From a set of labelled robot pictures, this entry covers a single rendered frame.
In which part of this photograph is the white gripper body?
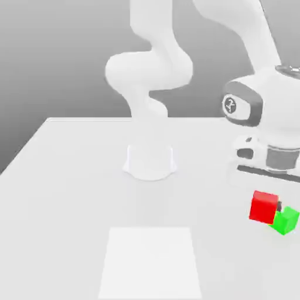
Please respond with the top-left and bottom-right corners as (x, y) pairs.
(228, 161), (300, 195)

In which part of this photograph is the small red cube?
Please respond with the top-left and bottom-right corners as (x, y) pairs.
(248, 190), (280, 226)

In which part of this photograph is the small green cube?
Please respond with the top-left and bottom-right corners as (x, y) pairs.
(268, 206), (300, 236)

